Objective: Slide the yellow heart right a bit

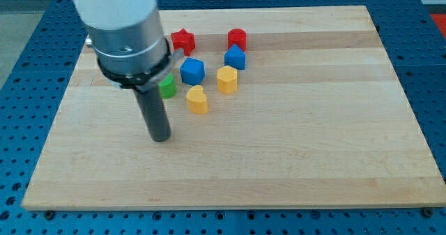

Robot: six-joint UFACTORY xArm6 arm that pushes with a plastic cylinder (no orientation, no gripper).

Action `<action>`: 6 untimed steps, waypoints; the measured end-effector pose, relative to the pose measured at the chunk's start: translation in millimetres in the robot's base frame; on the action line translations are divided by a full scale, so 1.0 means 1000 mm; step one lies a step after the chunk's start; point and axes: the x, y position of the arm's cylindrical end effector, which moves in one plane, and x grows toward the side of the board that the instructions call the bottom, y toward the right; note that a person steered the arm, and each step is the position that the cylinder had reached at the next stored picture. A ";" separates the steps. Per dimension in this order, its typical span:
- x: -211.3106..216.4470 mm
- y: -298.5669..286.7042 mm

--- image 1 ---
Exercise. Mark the green cylinder block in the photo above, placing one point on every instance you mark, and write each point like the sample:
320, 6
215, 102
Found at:
168, 86

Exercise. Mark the yellow heart block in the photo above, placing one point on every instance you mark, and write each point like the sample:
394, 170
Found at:
197, 101

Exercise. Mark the wooden board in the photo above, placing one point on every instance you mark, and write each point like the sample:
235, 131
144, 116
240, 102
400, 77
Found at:
319, 121

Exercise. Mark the red star block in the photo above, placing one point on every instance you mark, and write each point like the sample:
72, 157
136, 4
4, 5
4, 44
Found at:
183, 40

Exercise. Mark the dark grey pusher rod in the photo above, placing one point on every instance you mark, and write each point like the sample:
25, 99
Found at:
154, 113

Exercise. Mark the blue triangle block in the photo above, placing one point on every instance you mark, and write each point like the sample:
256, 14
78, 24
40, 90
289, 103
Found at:
235, 58

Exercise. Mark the yellow pentagon block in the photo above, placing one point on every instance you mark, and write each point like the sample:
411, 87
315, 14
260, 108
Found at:
227, 80

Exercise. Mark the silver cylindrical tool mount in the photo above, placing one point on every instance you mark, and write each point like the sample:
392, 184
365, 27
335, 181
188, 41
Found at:
137, 56

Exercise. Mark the red cylinder block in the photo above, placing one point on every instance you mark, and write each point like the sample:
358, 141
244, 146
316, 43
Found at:
237, 37

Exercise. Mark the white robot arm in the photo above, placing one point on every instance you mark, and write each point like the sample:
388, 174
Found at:
113, 14

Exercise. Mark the blue cube block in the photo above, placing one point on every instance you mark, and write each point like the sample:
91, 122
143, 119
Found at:
192, 71

